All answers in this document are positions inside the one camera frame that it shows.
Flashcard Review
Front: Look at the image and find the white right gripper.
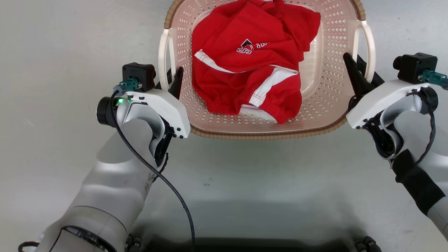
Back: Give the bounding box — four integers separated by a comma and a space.
343, 52, 429, 130

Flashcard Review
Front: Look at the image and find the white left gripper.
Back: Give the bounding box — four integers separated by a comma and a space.
124, 66, 191, 139

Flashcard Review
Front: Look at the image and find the pink plastic laundry basket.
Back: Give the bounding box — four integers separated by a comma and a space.
158, 0, 377, 141

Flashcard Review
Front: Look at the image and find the red and white garment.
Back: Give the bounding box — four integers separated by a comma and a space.
191, 0, 321, 125

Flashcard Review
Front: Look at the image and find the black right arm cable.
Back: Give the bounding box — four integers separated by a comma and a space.
406, 89, 436, 166

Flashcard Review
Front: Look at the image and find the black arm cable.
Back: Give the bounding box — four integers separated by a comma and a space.
111, 90, 196, 252
406, 89, 436, 166

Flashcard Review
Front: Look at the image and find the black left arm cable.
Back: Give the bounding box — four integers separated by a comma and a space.
111, 90, 196, 252

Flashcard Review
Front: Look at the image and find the black strap on right arm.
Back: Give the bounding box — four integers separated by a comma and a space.
392, 149, 446, 216

